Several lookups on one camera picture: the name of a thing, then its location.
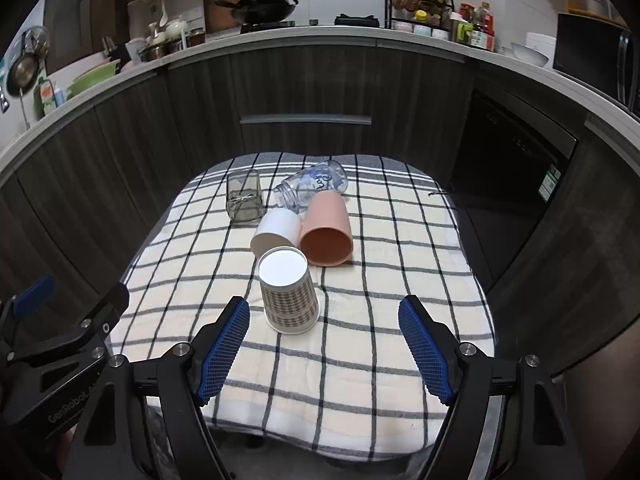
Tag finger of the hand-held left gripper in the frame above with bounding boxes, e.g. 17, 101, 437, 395
0, 275, 56, 356
7, 282, 131, 368

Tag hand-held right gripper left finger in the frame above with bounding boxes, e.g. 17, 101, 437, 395
75, 296, 251, 480

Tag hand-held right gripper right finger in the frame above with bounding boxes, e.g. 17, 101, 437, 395
398, 295, 587, 480

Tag plaid paper cup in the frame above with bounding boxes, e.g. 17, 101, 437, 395
256, 246, 321, 335

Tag white paper cup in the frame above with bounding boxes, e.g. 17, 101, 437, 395
250, 208, 302, 257

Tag pink plastic cup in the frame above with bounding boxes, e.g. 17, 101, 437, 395
299, 190, 354, 267

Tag black checked white cloth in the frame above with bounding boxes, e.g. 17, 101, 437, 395
107, 151, 497, 462

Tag grey glass tumbler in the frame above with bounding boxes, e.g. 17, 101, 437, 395
226, 169, 264, 224

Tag clear glass bottle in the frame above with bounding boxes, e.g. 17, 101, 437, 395
273, 159, 349, 213

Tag green dish soap bottle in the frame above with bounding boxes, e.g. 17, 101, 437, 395
34, 77, 57, 121

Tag black dishwasher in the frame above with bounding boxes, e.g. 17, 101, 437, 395
447, 91, 579, 233

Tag green plastic basin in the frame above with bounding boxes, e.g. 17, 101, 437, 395
67, 60, 122, 99

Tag hanging frying pan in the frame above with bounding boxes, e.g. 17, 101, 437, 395
6, 27, 51, 99

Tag steel pot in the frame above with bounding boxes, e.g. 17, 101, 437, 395
140, 40, 183, 61

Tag white bowl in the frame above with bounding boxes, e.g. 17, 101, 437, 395
510, 42, 549, 68

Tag wooden cutting board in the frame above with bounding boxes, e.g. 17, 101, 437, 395
202, 0, 243, 35

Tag group of sauce bottles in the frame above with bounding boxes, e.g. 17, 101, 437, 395
450, 2, 497, 53

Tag white rice cooker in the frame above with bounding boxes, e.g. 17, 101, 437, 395
525, 32, 558, 68

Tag black stove grate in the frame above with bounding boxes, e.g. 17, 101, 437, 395
334, 13, 381, 27

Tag black microwave oven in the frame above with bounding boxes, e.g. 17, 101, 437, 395
552, 12, 635, 107

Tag black wok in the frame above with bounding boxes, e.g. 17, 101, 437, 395
215, 0, 299, 25

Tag black spice rack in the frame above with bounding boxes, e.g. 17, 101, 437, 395
385, 0, 455, 32

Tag metal drawer handle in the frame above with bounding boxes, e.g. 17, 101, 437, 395
240, 115, 373, 126

